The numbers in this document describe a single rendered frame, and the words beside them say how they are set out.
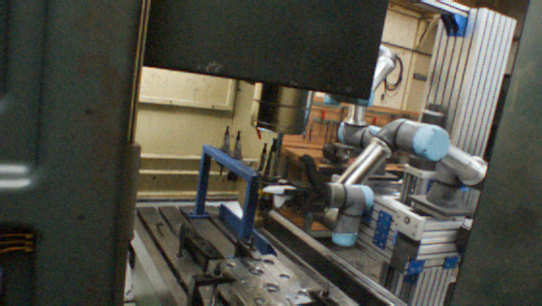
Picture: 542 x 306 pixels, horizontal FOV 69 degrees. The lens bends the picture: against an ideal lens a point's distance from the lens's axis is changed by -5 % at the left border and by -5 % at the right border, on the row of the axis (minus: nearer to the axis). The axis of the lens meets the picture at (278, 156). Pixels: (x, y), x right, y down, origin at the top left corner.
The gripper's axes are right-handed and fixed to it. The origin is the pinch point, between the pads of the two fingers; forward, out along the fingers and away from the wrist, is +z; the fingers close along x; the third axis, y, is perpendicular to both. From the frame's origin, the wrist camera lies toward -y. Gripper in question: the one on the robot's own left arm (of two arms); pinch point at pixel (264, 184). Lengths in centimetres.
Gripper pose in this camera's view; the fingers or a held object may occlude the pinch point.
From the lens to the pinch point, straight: 116.3
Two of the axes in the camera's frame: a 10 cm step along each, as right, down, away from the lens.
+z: -9.3, -0.9, -3.7
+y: -1.7, 9.7, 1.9
